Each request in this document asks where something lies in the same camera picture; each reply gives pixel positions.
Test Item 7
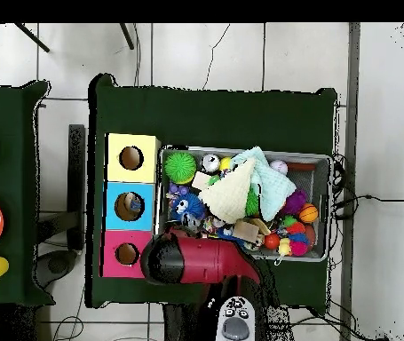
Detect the cream muslin cloth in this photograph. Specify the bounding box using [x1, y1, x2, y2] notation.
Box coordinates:
[198, 157, 258, 225]

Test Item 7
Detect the green spiky ball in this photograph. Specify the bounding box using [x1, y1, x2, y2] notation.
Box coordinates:
[163, 150, 198, 185]
[244, 186, 262, 218]

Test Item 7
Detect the mint green cloth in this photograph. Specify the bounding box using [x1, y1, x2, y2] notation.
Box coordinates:
[229, 146, 297, 222]

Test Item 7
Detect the wooden box with three holes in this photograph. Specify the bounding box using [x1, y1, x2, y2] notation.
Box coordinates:
[100, 131, 162, 280]

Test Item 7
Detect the clear mesh bin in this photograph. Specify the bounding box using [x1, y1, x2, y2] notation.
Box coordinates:
[154, 145, 334, 263]

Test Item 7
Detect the blue fuzzy toy with eyes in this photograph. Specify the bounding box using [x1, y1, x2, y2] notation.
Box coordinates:
[170, 193, 207, 226]

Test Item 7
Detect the plain wooden cube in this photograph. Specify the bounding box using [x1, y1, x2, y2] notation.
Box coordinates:
[233, 219, 263, 245]

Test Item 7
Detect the dark green tablecloth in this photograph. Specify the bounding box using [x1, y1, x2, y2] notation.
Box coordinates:
[0, 80, 52, 308]
[87, 73, 339, 313]

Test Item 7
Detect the white baseball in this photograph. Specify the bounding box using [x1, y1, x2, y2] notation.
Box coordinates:
[269, 159, 289, 178]

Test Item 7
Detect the purple spiky toy with eyes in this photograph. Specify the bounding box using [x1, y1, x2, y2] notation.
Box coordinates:
[282, 189, 307, 217]

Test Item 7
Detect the small orange basketball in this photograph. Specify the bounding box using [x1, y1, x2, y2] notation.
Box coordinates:
[299, 203, 320, 224]

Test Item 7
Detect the black tripod leg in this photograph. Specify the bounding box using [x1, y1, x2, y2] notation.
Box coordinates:
[119, 23, 136, 51]
[12, 23, 51, 53]

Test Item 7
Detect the grey floor strip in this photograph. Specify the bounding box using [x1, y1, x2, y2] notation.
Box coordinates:
[346, 23, 362, 239]

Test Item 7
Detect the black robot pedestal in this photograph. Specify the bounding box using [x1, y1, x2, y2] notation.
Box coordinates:
[162, 304, 213, 341]

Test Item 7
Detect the black floor cable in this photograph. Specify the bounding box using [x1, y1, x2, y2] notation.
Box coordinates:
[332, 191, 404, 210]

